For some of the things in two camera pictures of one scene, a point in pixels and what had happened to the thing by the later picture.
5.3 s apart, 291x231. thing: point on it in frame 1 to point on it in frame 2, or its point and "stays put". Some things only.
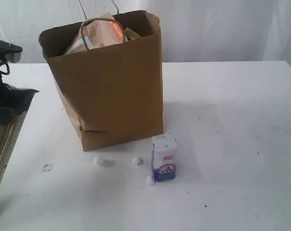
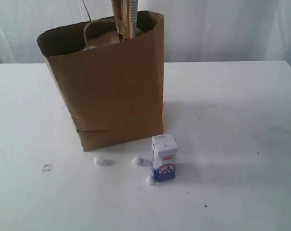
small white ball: [149, 180] stays put
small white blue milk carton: [164, 150] stays put
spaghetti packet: [5, 134] to [125, 12]
